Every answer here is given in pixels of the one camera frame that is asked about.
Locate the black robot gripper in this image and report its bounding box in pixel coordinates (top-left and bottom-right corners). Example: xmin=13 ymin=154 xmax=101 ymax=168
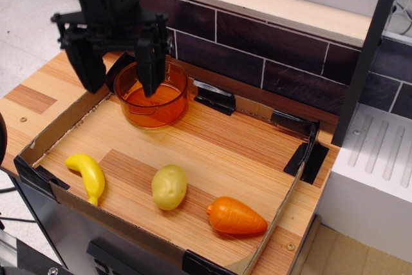
xmin=51 ymin=0 xmax=173 ymax=97

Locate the yellow plastic toy banana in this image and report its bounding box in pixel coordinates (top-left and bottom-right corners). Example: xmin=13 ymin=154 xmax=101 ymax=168
xmin=65 ymin=153 xmax=106 ymax=206

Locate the dark tiled backsplash panel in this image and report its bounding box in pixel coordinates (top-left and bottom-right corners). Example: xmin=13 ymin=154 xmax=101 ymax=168
xmin=135 ymin=0 xmax=412 ymax=120

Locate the black toy oven handle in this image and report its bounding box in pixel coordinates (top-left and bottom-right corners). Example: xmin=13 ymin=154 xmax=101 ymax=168
xmin=86 ymin=239 xmax=142 ymax=274

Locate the transparent orange plastic pot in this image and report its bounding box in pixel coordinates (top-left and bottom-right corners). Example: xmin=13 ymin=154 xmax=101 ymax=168
xmin=113 ymin=59 xmax=189 ymax=129

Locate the white ribbed drainboard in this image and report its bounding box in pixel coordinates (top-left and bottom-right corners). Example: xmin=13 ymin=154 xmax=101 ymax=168
xmin=317 ymin=104 xmax=411 ymax=262

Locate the orange plastic toy carrot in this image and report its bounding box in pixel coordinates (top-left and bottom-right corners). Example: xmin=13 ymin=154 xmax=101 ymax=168
xmin=206 ymin=196 xmax=268 ymax=234

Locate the cardboard fence with black tape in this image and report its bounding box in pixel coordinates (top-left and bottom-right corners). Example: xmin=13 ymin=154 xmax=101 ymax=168
xmin=13 ymin=50 xmax=330 ymax=275

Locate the black vertical post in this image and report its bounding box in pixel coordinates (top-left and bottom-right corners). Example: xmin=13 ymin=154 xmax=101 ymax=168
xmin=332 ymin=0 xmax=395 ymax=147

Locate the yellow plastic toy potato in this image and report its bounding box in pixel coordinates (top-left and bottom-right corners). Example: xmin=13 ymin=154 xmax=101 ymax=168
xmin=152 ymin=165 xmax=187 ymax=211

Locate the light wooden shelf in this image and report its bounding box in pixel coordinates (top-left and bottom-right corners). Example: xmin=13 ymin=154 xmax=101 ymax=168
xmin=187 ymin=0 xmax=371 ymax=47

